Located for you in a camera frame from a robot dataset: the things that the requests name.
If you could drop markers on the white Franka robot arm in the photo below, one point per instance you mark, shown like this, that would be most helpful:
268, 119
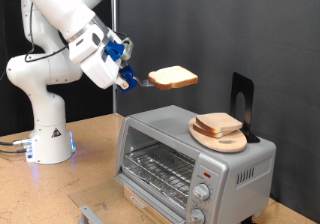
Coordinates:
36, 74

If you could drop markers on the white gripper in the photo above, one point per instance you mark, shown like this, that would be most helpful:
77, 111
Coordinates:
98, 69

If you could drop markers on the vertical metal pole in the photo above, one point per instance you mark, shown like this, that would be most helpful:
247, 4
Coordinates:
114, 14

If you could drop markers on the silver toaster oven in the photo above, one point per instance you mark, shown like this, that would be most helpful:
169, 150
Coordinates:
233, 190

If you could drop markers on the silver oven knob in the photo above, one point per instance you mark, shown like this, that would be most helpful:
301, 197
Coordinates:
201, 191
196, 216

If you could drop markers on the round wooden cutting board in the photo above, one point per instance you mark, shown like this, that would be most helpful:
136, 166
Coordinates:
223, 144

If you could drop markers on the black spatula with blue cube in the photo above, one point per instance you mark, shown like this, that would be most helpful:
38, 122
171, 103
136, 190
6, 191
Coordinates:
128, 74

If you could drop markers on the black metal bookend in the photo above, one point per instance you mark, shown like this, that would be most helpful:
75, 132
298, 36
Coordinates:
250, 94

